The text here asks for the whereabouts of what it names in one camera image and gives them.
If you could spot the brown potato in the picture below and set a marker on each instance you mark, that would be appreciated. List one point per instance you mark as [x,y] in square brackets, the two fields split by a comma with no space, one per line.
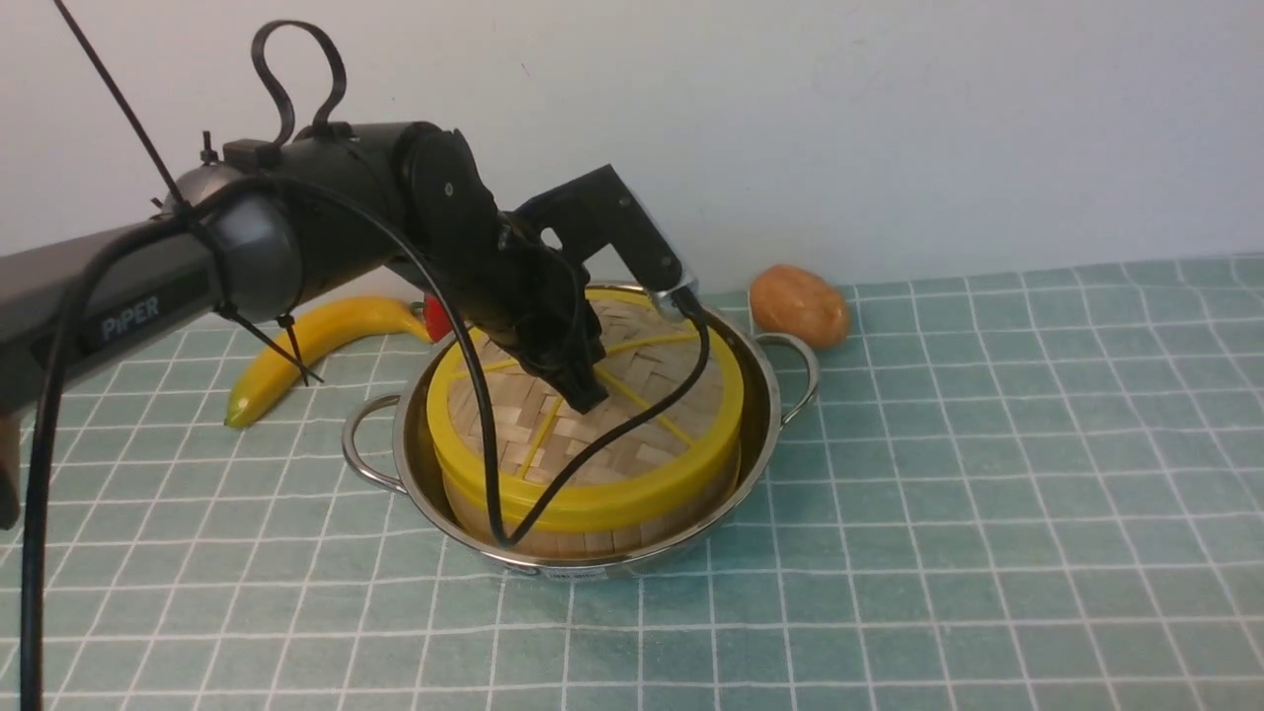
[789,300]

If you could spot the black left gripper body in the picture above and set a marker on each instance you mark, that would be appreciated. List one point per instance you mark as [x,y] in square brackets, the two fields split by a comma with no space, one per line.
[519,293]

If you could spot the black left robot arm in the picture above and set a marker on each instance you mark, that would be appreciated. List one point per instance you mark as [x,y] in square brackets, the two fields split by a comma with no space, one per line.
[274,227]

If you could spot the bamboo steamer basket yellow rim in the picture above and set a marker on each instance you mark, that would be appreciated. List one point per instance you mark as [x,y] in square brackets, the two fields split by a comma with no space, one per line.
[628,497]

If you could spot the red bell pepper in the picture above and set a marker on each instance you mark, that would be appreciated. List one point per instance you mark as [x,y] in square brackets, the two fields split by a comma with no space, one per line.
[435,320]

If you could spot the stainless steel pot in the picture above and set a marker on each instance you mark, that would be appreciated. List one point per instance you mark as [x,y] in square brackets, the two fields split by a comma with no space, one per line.
[418,477]

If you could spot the woven bamboo steamer lid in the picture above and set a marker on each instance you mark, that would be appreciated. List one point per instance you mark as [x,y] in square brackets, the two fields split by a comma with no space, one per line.
[646,358]

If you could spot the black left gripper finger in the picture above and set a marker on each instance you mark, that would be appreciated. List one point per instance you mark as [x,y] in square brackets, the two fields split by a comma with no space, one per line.
[576,381]

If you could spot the yellow banana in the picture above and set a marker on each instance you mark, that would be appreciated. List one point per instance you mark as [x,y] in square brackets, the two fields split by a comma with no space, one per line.
[305,341]

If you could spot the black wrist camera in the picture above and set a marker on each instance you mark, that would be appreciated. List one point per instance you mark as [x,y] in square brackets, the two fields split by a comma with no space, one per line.
[598,210]

